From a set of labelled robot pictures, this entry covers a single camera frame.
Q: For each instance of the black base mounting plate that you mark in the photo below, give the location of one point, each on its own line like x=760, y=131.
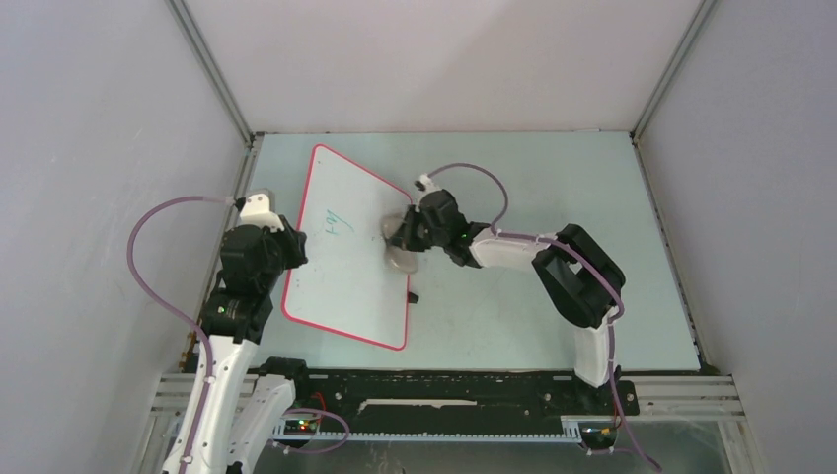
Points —
x=468, y=403

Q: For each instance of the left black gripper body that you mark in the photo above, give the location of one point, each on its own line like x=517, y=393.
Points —
x=272, y=272

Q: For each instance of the grey mesh sponge eraser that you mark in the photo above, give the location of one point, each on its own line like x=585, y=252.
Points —
x=399, y=259

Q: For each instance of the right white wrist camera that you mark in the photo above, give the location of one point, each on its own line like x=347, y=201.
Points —
x=425, y=185

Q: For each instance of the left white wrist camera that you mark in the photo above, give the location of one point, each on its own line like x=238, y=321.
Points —
x=257, y=208

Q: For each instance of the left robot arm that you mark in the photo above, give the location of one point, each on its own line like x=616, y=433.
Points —
x=215, y=437

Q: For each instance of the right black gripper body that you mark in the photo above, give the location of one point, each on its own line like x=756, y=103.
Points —
x=418, y=235

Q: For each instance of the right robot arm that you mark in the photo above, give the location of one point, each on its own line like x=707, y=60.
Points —
x=582, y=281

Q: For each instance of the right corner aluminium post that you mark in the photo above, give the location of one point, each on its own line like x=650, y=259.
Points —
x=677, y=59

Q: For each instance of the corner aluminium post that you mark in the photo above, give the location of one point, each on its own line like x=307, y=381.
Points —
x=677, y=59
x=201, y=49

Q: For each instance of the pink-framed whiteboard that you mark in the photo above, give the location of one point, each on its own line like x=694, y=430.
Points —
x=347, y=287

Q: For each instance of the left corner aluminium post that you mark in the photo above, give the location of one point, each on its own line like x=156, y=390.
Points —
x=201, y=49

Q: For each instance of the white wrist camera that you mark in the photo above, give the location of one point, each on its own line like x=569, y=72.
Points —
x=425, y=185
x=257, y=208

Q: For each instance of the aluminium frame rail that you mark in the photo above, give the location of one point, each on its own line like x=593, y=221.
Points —
x=678, y=399

